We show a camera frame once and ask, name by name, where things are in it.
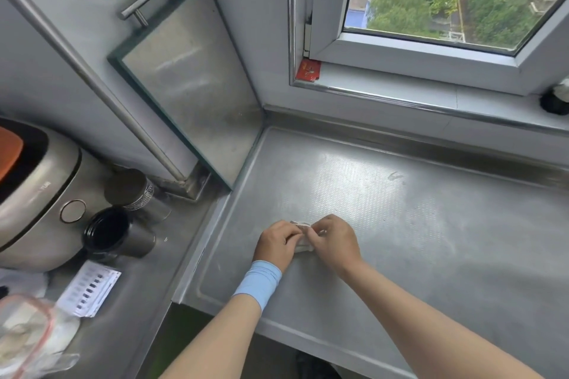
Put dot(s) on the person's left hand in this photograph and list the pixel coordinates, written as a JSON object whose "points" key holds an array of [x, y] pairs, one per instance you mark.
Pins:
{"points": [[273, 245]]}

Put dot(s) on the person's right hand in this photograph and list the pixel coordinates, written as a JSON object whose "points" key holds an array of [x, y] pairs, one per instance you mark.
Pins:
{"points": [[333, 243]]}

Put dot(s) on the person's right fingers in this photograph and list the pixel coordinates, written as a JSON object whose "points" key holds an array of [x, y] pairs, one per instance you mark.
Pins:
{"points": [[316, 232]]}

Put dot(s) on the person's left fingers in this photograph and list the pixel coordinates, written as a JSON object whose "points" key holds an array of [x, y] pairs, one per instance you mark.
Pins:
{"points": [[291, 231]]}

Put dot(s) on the white dough piece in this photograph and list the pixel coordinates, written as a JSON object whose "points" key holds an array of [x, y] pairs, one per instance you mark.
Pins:
{"points": [[303, 244]]}

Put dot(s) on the person's left forearm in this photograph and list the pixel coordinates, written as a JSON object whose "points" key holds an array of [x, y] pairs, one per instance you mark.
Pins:
{"points": [[213, 338]]}

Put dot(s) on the person's right forearm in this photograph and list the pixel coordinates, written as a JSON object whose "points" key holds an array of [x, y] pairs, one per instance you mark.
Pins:
{"points": [[426, 325]]}

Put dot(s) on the light blue wristband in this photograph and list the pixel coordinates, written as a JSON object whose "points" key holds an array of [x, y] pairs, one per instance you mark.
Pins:
{"points": [[258, 282]]}

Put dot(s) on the red small packet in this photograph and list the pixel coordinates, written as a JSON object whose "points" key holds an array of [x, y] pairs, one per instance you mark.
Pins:
{"points": [[308, 71]]}

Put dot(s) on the steel cup with patterned band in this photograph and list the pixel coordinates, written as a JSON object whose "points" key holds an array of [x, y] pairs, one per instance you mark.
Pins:
{"points": [[133, 192]]}

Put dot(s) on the dark steel cup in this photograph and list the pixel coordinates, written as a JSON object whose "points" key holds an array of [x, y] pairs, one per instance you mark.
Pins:
{"points": [[115, 234]]}

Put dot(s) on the white printed card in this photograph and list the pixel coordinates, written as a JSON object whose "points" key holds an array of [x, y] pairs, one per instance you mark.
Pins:
{"points": [[89, 289]]}

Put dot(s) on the silver rice cooker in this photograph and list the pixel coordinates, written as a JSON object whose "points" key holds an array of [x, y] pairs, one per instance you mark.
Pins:
{"points": [[38, 196]]}

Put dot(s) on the black round object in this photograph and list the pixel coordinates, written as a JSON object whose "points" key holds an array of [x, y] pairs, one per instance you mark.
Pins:
{"points": [[555, 99]]}

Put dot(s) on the clear plastic bag with dough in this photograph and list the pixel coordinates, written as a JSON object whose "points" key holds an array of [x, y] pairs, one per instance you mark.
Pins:
{"points": [[31, 338]]}

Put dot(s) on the white window frame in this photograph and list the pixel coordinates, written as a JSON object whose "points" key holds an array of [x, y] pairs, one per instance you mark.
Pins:
{"points": [[422, 54]]}

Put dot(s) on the steel wall rail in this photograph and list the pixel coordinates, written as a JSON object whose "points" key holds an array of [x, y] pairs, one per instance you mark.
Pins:
{"points": [[89, 72]]}

